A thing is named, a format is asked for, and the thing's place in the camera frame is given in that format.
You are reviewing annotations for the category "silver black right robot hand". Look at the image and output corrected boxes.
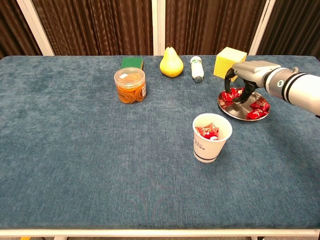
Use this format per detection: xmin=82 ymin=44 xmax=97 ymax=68
xmin=223 ymin=60 xmax=283 ymax=104

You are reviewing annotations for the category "silver metal plate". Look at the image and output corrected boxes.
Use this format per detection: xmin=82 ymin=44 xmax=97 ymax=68
xmin=217 ymin=86 xmax=272 ymax=122

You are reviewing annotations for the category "white paper cup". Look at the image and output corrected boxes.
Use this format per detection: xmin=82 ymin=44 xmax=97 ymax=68
xmin=192 ymin=112 xmax=233 ymax=164

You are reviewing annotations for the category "yellow foam cube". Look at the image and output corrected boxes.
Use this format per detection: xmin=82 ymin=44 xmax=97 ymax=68
xmin=213 ymin=46 xmax=248 ymax=83

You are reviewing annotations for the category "small white bottle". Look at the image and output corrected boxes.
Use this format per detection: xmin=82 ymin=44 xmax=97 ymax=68
xmin=189 ymin=55 xmax=205 ymax=84

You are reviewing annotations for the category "brown pleated screen panel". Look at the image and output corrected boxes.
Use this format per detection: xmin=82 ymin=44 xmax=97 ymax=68
xmin=0 ymin=0 xmax=43 ymax=60
xmin=31 ymin=0 xmax=154 ymax=56
xmin=164 ymin=0 xmax=267 ymax=56
xmin=257 ymin=0 xmax=320 ymax=61

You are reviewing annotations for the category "yellow pear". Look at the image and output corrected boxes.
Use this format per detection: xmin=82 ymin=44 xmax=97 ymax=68
xmin=159 ymin=44 xmax=185 ymax=78

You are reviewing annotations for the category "green yellow sponge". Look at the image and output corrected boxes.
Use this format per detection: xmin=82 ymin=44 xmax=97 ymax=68
xmin=120 ymin=57 xmax=145 ymax=71

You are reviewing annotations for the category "clear jar of rubber bands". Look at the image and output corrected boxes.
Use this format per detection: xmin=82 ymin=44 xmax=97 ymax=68
xmin=113 ymin=67 xmax=147 ymax=105

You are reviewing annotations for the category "blue fabric table cover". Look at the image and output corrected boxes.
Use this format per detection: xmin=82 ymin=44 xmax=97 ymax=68
xmin=0 ymin=54 xmax=320 ymax=230

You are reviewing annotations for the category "white screen frame post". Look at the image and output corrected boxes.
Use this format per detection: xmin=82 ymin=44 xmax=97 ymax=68
xmin=16 ymin=0 xmax=55 ymax=57
xmin=248 ymin=0 xmax=277 ymax=56
xmin=151 ymin=0 xmax=167 ymax=56

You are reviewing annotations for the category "white table frame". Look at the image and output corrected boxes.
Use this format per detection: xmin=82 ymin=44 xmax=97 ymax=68
xmin=0 ymin=227 xmax=320 ymax=240

